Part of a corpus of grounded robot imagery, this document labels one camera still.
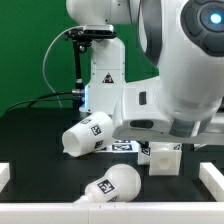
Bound white lamp base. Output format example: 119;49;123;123
137;142;182;176

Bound grey camera cable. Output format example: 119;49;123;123
42;25;83;108

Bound white left border block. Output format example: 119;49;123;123
0;163;10;192

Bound printed marker sheet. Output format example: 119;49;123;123
63;139;141;154

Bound white lamp bulb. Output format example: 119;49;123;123
76;164;141;203

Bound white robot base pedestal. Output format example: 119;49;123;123
80;38;125;115

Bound white border block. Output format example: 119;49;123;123
199;162;224;202
0;163;10;192

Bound black power cables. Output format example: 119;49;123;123
4;91;83;114

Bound white right border block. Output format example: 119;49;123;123
199;162;224;202

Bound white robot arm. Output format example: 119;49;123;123
66;0;224;145

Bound camera on black stand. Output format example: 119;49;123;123
64;24;118;98

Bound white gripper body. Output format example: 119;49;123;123
113;77;224;145

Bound white lamp shade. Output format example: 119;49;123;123
62;112;115;157

